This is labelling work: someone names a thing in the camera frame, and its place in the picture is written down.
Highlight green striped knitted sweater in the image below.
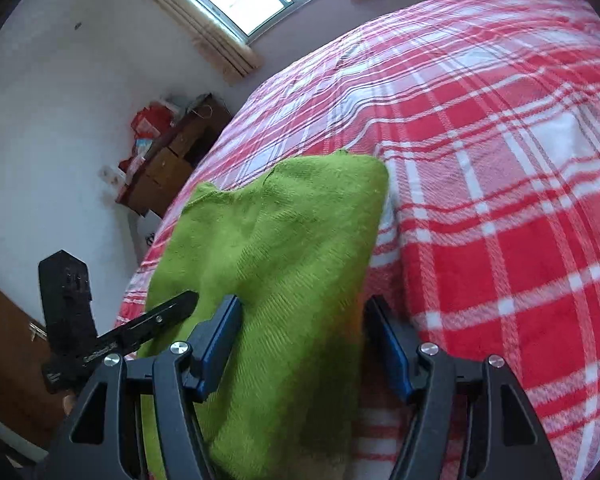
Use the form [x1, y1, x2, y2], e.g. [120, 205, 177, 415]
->
[139, 152, 391, 480]

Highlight wooden desk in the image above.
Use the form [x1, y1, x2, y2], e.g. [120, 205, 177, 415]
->
[115, 92, 233, 218]

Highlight brown wooden door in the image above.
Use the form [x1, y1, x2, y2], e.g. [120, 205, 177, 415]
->
[0, 270, 81, 451]

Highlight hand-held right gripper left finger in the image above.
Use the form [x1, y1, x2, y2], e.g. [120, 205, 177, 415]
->
[47, 294, 244, 480]

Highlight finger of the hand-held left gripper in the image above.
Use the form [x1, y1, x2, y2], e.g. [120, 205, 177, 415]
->
[114, 290, 200, 359]

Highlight red plaid blanket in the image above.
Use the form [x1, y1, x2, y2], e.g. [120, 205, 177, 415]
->
[115, 0, 600, 480]

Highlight red gift box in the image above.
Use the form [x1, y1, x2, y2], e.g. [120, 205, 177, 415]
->
[132, 102, 176, 137]

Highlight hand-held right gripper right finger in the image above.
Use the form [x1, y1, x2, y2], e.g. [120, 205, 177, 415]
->
[364, 294, 556, 480]

